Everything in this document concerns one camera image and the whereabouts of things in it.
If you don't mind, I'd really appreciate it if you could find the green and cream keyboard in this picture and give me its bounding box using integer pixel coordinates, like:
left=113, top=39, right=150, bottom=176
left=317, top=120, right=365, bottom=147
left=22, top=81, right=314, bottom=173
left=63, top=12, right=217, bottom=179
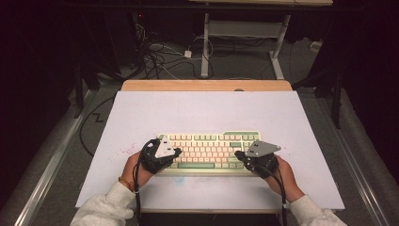
left=156, top=130, right=263, bottom=177

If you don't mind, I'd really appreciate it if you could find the white table sheet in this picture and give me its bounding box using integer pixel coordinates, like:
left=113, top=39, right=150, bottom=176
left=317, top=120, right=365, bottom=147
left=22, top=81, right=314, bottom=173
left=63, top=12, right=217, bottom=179
left=75, top=89, right=345, bottom=211

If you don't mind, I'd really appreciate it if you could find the small white floor box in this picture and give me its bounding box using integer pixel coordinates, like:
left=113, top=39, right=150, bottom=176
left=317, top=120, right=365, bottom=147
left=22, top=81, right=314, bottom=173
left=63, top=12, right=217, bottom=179
left=309, top=40, right=324, bottom=53

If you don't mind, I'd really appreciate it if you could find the person's left hand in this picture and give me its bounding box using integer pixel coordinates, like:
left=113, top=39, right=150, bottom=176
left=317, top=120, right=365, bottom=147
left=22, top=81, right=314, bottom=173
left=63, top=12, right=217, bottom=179
left=120, top=151, right=155, bottom=191

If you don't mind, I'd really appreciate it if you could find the black floor cable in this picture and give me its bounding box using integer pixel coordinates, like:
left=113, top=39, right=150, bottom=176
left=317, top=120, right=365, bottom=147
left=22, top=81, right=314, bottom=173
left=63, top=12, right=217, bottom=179
left=78, top=95, right=116, bottom=158

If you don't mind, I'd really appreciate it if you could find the tangle of floor cables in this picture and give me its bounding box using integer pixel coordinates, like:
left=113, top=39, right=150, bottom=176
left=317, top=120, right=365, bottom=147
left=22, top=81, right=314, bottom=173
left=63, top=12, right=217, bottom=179
left=135, top=22, right=215, bottom=81

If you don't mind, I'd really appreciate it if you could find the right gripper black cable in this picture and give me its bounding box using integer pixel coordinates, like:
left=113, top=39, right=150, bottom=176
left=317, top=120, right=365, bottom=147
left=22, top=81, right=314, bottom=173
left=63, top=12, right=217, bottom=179
left=255, top=164, right=289, bottom=226

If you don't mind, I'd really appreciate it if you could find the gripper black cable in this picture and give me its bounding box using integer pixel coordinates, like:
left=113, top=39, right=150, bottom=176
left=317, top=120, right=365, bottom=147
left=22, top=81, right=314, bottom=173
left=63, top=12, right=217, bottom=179
left=255, top=164, right=289, bottom=226
left=133, top=138, right=159, bottom=226

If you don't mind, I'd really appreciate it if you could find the dark equipment with red light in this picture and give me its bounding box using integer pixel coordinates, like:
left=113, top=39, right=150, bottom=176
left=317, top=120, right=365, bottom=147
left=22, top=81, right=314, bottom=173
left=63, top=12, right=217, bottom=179
left=130, top=10, right=149, bottom=69

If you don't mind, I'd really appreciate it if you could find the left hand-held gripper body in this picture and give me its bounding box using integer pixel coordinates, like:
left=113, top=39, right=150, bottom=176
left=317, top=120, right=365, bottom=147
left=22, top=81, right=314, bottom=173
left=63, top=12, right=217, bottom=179
left=139, top=135, right=177, bottom=175

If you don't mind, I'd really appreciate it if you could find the aluminium floor rail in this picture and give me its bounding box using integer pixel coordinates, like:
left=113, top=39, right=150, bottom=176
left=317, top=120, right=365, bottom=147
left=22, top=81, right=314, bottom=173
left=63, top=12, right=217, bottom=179
left=14, top=89, right=97, bottom=226
left=315, top=93, right=391, bottom=226

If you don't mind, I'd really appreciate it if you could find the black stand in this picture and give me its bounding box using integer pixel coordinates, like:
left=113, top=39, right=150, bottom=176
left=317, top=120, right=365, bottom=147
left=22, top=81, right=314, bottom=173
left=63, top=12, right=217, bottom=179
left=292, top=62, right=345, bottom=130
left=72, top=62, right=87, bottom=120

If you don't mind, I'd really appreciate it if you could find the person's right hand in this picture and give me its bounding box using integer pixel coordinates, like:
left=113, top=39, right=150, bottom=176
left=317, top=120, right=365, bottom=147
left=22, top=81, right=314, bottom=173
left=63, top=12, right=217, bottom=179
left=265, top=156, right=305, bottom=203

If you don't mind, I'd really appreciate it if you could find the white metal desk frame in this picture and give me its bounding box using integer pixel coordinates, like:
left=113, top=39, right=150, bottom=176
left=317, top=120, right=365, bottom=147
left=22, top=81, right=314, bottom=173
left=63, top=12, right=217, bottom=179
left=199, top=12, right=292, bottom=81

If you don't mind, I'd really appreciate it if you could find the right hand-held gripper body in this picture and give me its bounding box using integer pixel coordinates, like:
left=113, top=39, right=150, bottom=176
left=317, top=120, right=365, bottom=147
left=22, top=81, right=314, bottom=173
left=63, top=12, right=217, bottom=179
left=240, top=139, right=282, bottom=180

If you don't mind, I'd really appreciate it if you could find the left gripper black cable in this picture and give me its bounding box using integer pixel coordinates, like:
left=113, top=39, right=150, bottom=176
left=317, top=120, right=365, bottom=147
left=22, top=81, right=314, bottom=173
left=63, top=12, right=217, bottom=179
left=133, top=138, right=159, bottom=226

